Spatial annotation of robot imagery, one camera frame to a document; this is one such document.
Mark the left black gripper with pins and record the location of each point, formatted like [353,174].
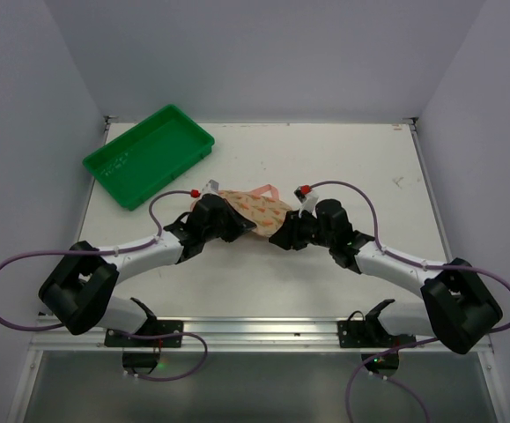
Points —
[229,218]

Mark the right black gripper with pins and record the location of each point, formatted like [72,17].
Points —
[290,226]

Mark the carrot print laundry bag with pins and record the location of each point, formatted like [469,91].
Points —
[268,214]

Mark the pink bra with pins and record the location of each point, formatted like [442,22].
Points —
[267,190]

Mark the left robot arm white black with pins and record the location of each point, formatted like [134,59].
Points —
[80,289]

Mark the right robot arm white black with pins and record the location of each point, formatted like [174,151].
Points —
[456,307]

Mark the green plastic tray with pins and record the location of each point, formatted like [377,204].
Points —
[143,160]

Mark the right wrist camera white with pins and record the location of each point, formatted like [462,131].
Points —
[307,199]

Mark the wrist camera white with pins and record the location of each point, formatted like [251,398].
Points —
[307,199]
[210,188]

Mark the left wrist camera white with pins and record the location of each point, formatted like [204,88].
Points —
[210,188]

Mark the aluminium mounting rail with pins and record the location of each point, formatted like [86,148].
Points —
[222,335]

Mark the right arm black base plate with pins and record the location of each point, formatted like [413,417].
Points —
[359,331]

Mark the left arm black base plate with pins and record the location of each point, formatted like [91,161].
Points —
[145,362]

